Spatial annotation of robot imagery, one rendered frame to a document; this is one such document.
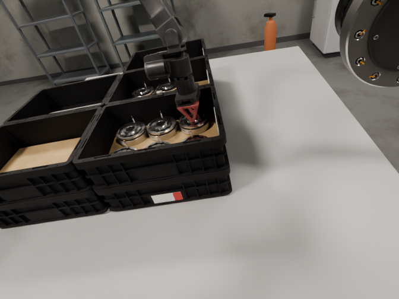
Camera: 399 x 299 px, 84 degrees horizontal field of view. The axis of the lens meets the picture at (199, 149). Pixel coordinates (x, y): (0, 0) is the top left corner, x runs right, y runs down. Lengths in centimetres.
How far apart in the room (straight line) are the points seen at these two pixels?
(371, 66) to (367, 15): 8
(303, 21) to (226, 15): 118
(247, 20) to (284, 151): 337
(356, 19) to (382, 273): 50
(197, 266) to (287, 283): 20
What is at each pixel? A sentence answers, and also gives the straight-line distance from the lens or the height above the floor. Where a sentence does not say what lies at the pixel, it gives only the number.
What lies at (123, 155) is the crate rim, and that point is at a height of 93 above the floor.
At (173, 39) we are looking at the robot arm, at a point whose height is 112.
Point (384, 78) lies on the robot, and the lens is 50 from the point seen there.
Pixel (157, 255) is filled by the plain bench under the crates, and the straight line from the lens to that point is 65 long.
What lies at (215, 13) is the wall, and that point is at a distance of 401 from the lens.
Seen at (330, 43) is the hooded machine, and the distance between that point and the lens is 343.
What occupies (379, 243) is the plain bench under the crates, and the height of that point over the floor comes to 70.
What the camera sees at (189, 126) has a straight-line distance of 72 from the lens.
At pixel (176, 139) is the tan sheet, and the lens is 73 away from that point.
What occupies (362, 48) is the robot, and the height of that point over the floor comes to 111.
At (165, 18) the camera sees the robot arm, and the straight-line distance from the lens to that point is 65.
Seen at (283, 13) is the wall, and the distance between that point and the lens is 412.
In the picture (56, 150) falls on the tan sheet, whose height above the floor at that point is 83.
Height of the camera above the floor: 126
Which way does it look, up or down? 40 degrees down
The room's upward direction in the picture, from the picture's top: 13 degrees counter-clockwise
